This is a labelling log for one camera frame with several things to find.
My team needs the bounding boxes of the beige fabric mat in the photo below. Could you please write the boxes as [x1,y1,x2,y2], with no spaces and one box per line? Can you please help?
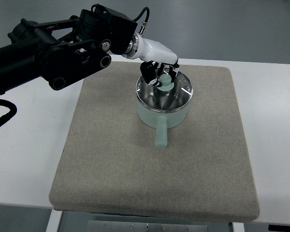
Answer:
[49,62,260,222]

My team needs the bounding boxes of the grey metal table frame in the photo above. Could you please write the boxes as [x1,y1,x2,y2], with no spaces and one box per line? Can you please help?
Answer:
[87,220,208,232]

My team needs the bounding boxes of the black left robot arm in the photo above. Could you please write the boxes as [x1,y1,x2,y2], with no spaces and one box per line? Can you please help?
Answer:
[0,4,137,127]

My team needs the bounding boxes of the mint green saucepan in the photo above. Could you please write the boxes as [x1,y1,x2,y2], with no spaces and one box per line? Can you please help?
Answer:
[137,99,190,149]

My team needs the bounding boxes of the black object bottom right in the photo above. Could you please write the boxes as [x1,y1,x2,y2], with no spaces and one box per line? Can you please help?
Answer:
[268,225,290,232]

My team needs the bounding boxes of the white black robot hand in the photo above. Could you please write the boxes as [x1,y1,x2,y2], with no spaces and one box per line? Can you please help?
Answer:
[122,33,179,87]

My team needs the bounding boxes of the glass lid green knob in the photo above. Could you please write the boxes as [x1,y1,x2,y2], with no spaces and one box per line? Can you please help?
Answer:
[136,71,193,113]

